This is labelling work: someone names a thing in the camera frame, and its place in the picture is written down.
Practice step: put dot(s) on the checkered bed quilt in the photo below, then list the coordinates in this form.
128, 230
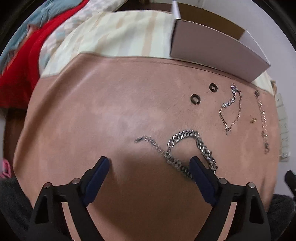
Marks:
58, 36

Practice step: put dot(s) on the red blanket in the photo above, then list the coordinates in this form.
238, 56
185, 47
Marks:
20, 77

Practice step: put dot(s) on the pink item on floor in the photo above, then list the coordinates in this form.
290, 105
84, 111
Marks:
6, 170

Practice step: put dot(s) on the striped cream table cloth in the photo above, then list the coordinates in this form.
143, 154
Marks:
142, 39

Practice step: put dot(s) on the white cardboard box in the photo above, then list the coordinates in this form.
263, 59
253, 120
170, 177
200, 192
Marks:
202, 37

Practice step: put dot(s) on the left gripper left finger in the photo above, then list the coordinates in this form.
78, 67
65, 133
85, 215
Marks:
48, 221

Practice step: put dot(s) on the teal blue blanket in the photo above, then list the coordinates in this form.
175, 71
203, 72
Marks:
45, 12

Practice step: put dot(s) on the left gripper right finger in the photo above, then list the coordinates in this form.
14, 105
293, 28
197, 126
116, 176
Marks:
250, 220

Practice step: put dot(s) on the white wall power strip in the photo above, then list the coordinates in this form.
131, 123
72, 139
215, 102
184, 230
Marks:
284, 133

